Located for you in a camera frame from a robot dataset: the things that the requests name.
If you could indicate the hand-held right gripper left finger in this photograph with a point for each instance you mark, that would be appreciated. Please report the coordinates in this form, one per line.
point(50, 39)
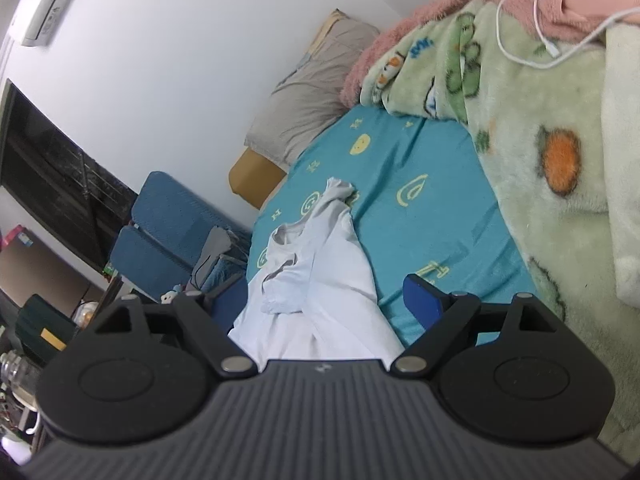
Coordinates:
point(229, 302)

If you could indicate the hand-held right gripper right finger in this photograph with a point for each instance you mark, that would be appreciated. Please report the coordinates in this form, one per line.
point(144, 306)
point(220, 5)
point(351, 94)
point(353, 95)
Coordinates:
point(422, 299)

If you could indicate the white t-shirt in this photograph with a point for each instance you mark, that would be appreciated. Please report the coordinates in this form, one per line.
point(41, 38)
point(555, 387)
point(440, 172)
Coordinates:
point(330, 280)

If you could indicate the small white toy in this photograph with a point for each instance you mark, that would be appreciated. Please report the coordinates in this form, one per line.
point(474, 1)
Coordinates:
point(174, 294)

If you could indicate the grey cloth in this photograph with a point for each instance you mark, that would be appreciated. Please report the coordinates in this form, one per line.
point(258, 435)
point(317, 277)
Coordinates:
point(215, 245)

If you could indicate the blue covered chair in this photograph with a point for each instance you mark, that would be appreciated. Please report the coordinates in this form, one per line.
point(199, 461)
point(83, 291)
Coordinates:
point(135, 255)
point(165, 205)

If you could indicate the yellow bed headboard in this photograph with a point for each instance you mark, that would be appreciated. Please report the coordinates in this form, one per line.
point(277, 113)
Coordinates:
point(255, 175)

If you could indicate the teal printed bed sheet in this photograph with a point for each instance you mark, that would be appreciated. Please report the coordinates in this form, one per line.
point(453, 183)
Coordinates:
point(400, 160)

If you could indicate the yellow tag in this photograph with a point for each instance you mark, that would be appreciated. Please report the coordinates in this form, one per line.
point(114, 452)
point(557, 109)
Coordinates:
point(52, 340)

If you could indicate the dark green chair back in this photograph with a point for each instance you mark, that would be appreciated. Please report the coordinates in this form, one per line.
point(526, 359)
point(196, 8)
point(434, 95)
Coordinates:
point(35, 317)

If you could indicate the cardboard box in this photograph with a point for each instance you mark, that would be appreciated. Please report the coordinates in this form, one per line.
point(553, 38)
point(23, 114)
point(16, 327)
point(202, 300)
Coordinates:
point(35, 270)

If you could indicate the grey pillow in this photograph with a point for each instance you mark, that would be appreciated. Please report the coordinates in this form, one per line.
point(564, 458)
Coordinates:
point(310, 105)

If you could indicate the glass bottle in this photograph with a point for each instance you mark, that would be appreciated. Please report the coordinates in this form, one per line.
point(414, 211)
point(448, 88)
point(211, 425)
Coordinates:
point(17, 375)

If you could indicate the pink container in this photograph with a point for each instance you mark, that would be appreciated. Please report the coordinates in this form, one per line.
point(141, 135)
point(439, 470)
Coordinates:
point(15, 237)

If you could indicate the dark window grille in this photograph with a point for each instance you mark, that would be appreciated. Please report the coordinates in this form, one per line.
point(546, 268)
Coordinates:
point(45, 175)

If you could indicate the green printed fleece blanket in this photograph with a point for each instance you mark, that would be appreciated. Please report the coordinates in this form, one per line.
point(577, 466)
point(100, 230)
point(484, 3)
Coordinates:
point(540, 100)

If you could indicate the tan pillow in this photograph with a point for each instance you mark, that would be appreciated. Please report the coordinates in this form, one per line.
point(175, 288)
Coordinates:
point(332, 19)

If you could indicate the white air conditioner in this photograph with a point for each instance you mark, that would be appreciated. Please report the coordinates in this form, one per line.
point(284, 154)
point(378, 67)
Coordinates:
point(50, 5)

